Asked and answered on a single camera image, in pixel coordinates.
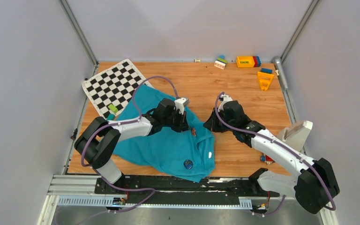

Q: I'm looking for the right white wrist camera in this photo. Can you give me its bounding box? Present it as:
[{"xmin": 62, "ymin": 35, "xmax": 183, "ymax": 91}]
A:
[{"xmin": 218, "ymin": 94, "xmax": 233, "ymax": 111}]

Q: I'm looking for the yellow toy box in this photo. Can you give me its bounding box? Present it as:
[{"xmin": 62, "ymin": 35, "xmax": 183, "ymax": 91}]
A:
[{"xmin": 236, "ymin": 56, "xmax": 255, "ymax": 68}]

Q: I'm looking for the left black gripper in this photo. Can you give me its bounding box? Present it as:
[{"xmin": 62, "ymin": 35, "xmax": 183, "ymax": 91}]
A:
[{"xmin": 162, "ymin": 108, "xmax": 190, "ymax": 132}]

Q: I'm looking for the teal t-shirt garment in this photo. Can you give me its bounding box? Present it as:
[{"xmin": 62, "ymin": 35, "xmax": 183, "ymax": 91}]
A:
[{"xmin": 112, "ymin": 84, "xmax": 216, "ymax": 183}]

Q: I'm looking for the white green blue block stack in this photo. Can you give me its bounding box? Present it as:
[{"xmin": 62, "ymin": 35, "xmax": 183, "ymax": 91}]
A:
[{"xmin": 214, "ymin": 55, "xmax": 227, "ymax": 70}]

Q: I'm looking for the grey metal cylinder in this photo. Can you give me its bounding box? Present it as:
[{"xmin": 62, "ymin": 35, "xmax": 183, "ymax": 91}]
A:
[{"xmin": 272, "ymin": 56, "xmax": 289, "ymax": 90}]

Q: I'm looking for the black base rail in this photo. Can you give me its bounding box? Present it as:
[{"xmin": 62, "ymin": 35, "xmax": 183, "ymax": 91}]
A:
[{"xmin": 94, "ymin": 175, "xmax": 280, "ymax": 206}]

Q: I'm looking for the red blue toy car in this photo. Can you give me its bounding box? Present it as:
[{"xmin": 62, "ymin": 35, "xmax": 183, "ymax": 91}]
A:
[{"xmin": 260, "ymin": 154, "xmax": 275, "ymax": 165}]

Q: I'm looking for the teal block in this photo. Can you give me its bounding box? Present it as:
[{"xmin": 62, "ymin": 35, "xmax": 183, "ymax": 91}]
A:
[{"xmin": 106, "ymin": 114, "xmax": 115, "ymax": 120}]

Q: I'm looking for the round blue badge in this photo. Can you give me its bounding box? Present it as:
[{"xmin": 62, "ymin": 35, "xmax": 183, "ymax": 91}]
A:
[{"xmin": 183, "ymin": 159, "xmax": 194, "ymax": 170}]

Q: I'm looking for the white slotted cable duct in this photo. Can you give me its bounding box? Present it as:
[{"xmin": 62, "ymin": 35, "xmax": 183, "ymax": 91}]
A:
[{"xmin": 57, "ymin": 195, "xmax": 253, "ymax": 210}]

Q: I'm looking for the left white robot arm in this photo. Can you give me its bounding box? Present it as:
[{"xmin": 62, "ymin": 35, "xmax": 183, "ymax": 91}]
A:
[{"xmin": 74, "ymin": 97, "xmax": 190, "ymax": 194}]

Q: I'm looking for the white tilted device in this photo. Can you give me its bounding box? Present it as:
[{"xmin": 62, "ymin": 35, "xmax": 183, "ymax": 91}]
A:
[{"xmin": 277, "ymin": 120, "xmax": 313, "ymax": 152}]

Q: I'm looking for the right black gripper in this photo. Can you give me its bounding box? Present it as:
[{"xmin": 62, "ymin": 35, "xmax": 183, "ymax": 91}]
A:
[{"xmin": 204, "ymin": 108, "xmax": 235, "ymax": 133}]

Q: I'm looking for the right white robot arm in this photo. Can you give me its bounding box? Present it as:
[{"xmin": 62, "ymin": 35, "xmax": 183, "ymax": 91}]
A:
[{"xmin": 203, "ymin": 94, "xmax": 340, "ymax": 214}]

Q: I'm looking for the yellow triangular toy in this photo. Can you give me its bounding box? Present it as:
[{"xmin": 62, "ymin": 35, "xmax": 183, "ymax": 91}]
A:
[{"xmin": 257, "ymin": 72, "xmax": 274, "ymax": 91}]

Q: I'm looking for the blue flat block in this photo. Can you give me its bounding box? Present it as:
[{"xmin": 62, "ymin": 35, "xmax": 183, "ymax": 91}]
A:
[{"xmin": 260, "ymin": 68, "xmax": 273, "ymax": 74}]

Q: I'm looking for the black white checkerboard mat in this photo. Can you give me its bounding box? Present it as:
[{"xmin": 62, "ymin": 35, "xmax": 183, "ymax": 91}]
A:
[{"xmin": 82, "ymin": 59, "xmax": 146, "ymax": 118}]

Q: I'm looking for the red blue block pair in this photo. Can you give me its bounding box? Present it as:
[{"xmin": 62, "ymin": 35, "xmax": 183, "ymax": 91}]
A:
[{"xmin": 253, "ymin": 56, "xmax": 261, "ymax": 68}]

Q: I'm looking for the lime green block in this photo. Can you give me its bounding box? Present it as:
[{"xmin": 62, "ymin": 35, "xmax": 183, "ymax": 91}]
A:
[{"xmin": 108, "ymin": 104, "xmax": 118, "ymax": 114}]

